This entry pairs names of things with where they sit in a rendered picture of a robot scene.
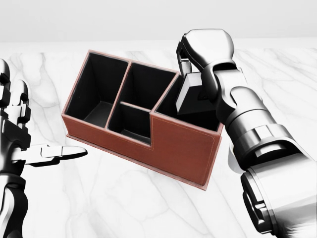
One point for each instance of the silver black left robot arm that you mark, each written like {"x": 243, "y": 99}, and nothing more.
{"x": 12, "y": 208}

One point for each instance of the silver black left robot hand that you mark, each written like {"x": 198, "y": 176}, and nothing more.
{"x": 10, "y": 138}

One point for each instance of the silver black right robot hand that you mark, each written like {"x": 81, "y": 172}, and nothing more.
{"x": 210, "y": 47}

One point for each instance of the grey and black book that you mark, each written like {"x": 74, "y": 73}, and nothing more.
{"x": 188, "y": 99}

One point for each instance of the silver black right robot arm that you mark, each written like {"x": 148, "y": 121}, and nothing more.
{"x": 260, "y": 138}

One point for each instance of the red-brown desk caddy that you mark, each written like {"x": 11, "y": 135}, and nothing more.
{"x": 183, "y": 146}

